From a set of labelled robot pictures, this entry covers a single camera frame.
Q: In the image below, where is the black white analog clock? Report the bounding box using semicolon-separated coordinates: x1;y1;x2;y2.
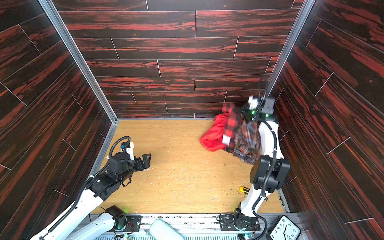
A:
266;216;302;240

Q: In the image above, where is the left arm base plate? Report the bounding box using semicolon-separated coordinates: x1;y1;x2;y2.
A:
114;215;143;233

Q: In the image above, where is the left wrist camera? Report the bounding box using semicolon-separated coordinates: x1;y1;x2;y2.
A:
121;142;135;161

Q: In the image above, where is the white rounded object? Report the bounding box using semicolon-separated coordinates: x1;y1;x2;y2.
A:
149;219;184;240

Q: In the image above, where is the multicolour tartan plaid cloth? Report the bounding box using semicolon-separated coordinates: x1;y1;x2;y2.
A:
233;121;262;165

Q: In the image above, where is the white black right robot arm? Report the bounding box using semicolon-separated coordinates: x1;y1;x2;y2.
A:
239;96;291;219

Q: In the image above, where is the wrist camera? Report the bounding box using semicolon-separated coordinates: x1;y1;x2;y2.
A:
248;96;260;110
121;142;135;161

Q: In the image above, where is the plain red cloth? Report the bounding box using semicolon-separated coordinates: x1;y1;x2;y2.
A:
200;113;230;152

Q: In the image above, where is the yellow black utility knife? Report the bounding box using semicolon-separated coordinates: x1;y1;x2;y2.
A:
239;187;250;195

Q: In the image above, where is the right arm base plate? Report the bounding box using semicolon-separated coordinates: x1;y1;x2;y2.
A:
216;214;261;232

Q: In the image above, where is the red black checkered cloth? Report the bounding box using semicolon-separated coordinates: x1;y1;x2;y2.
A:
222;103;243;148

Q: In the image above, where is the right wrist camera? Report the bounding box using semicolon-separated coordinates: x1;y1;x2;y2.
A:
248;96;260;110

